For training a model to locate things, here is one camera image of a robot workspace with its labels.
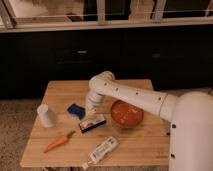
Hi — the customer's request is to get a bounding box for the orange toy carrot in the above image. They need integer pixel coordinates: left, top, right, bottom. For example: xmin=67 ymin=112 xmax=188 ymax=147
xmin=44 ymin=131 xmax=74 ymax=153

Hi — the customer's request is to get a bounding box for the black whiteboard eraser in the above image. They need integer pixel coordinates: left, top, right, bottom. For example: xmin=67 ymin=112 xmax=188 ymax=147
xmin=79 ymin=115 xmax=106 ymax=133

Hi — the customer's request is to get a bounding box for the white tube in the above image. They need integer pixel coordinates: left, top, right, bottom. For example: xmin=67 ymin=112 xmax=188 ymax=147
xmin=82 ymin=136 xmax=118 ymax=170

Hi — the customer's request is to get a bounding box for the dark cabinet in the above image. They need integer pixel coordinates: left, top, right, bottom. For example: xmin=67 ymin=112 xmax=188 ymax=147
xmin=0 ymin=26 xmax=213 ymax=99

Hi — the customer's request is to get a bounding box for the white paper cup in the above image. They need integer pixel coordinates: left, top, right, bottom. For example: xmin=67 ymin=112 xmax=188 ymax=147
xmin=37 ymin=104 xmax=56 ymax=128

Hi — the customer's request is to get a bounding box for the orange bowl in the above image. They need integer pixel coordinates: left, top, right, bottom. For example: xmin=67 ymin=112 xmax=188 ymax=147
xmin=111 ymin=100 xmax=144 ymax=129

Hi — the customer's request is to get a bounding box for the blue sponge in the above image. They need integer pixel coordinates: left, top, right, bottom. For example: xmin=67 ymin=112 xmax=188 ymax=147
xmin=67 ymin=103 xmax=85 ymax=120

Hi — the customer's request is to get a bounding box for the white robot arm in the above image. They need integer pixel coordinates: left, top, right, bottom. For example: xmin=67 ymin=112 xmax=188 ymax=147
xmin=86 ymin=71 xmax=213 ymax=171

